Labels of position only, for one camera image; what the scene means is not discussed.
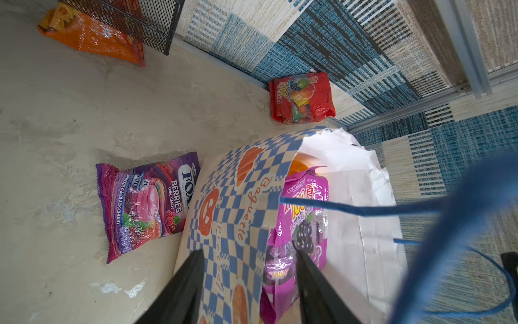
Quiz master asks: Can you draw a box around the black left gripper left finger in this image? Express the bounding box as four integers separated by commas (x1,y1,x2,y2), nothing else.
137,250,205,323

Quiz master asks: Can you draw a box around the purple Fox's candy bag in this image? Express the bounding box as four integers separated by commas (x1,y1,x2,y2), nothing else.
96,152,200,263

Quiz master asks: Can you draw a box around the orange snack bag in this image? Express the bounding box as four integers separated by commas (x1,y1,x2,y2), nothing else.
38,2,146,68

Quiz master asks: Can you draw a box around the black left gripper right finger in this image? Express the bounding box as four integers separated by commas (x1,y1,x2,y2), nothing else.
296,251,360,324

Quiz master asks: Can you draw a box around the yellow snack bag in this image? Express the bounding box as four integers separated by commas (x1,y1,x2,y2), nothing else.
287,159,314,176

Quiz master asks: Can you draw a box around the purple snack bag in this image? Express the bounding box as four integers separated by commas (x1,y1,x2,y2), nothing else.
258,167,329,324

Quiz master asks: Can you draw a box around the red candy bag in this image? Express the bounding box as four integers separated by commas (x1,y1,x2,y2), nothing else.
268,72,336,125

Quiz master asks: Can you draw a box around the blue checkered paper bag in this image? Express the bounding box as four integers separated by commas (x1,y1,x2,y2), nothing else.
173,126,518,324

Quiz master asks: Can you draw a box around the black wire shelf rack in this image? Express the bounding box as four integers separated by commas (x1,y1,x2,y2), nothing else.
63,0,185,55

